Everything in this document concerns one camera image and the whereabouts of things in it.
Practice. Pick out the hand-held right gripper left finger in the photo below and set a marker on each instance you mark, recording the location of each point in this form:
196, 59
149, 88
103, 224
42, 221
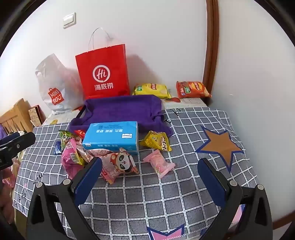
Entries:
88, 178

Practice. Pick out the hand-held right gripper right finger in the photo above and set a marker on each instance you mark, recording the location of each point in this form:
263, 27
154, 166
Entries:
212, 182

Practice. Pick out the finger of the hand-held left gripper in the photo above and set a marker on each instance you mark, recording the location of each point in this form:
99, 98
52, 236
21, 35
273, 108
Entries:
23, 140

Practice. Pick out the pink white strawberry snack packet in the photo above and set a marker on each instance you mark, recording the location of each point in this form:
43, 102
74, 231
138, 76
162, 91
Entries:
92, 154

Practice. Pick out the magenta snack packet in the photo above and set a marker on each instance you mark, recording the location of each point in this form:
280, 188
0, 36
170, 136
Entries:
69, 159

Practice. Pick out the panda print snack packet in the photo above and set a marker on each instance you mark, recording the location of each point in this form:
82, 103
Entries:
119, 165

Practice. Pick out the blue snack packet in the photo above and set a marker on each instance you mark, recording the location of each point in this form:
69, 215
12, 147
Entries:
57, 147

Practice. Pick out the green snack packet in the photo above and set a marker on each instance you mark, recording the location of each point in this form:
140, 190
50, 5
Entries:
65, 138

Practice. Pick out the red gold snack packet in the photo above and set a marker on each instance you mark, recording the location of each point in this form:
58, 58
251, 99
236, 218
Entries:
80, 133

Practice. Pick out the pink candy packet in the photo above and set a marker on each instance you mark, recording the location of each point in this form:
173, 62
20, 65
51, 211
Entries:
159, 162

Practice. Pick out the yellow snack packet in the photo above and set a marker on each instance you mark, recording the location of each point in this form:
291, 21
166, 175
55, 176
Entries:
155, 140

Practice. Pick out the wooden headboard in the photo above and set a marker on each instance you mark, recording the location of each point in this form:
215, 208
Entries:
16, 115

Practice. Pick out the blue tissue pack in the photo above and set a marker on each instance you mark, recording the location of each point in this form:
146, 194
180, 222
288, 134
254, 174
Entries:
110, 138

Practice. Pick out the grey checked blanket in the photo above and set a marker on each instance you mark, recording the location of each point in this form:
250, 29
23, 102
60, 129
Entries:
161, 196

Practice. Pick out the white plastic shopping bag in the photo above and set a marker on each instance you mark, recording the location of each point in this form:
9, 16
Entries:
53, 76

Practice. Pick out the purple towel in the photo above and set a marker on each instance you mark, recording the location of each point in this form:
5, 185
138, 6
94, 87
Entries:
119, 108

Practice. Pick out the orange chips bag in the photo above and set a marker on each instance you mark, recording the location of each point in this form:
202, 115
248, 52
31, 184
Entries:
193, 90

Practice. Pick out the red paper bag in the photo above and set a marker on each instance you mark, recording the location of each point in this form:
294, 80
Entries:
101, 69

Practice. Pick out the yellow chips bag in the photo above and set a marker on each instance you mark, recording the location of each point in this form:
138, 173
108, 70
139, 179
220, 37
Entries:
149, 90

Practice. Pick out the white light switch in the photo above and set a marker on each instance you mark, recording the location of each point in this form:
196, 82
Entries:
69, 20

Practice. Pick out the brown wooden door frame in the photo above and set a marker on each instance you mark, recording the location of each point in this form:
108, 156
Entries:
210, 46

